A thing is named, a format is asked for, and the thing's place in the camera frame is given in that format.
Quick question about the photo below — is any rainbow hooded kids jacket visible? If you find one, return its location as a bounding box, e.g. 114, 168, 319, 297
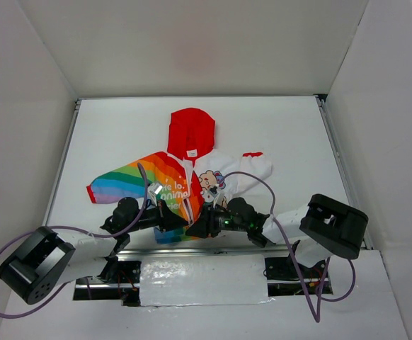
86, 107, 274, 245

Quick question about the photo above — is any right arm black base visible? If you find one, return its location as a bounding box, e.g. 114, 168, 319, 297
263, 257, 325, 288

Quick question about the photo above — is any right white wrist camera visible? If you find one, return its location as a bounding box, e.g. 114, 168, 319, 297
209, 186, 227, 208

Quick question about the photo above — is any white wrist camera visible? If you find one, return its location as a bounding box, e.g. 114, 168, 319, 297
147, 181, 164, 200
209, 186, 227, 208

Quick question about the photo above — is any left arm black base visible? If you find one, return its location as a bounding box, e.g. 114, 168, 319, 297
98, 260, 142, 307

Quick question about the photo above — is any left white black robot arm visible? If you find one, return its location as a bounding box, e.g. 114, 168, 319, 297
0, 197, 188, 305

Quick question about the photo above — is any aluminium rail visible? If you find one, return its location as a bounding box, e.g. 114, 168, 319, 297
113, 244, 362, 258
314, 93, 374, 251
42, 98, 82, 226

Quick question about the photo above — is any aluminium front rail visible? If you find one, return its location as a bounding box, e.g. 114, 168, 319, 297
113, 244, 362, 258

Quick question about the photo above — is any aluminium right side rail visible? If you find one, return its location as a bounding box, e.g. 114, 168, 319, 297
314, 93, 374, 251

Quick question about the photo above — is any white foil covered panel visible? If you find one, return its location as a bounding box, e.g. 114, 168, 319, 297
139, 254, 270, 307

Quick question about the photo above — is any aluminium left side rail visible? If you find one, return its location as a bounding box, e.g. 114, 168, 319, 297
42, 98, 82, 226

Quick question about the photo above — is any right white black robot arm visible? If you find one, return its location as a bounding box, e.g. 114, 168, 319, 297
185, 194, 369, 277

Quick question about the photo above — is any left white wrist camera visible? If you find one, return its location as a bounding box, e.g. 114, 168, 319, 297
147, 181, 164, 200

